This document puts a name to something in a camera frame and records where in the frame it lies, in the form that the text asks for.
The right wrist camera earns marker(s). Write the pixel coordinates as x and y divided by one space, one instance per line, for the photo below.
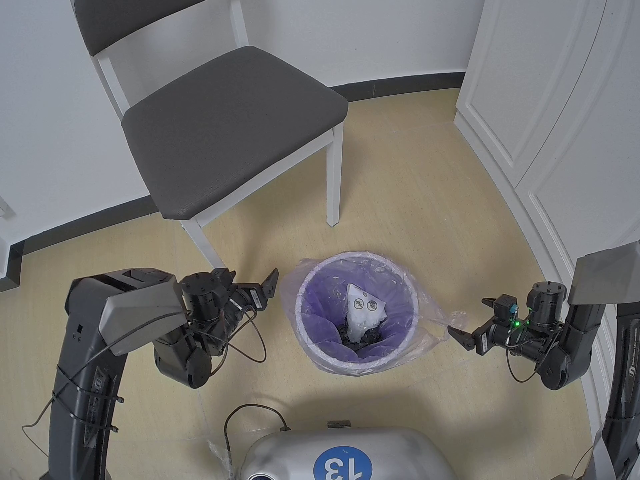
506 308

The grey padded white chair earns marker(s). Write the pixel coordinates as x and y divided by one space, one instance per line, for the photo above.
235 113

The white printed plastic bag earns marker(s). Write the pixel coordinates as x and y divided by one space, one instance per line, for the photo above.
362 313

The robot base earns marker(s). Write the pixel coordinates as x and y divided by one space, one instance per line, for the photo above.
350 453

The white wardrobe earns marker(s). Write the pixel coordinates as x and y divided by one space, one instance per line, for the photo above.
550 93

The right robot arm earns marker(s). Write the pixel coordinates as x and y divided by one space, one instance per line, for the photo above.
575 348

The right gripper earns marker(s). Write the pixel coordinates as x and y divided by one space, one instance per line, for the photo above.
500 335

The purple plastic bag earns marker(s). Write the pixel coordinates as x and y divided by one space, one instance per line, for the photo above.
320 328

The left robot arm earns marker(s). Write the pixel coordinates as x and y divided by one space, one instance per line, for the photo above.
135 308

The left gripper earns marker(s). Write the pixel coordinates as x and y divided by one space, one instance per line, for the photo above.
245 303

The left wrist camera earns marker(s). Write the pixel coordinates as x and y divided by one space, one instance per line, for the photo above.
224 278

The black plastic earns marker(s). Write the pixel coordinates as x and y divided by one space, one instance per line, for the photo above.
372 338

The white trash bin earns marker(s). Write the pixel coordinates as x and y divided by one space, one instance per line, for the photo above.
350 365

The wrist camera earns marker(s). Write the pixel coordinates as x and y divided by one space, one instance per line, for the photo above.
506 308
224 278

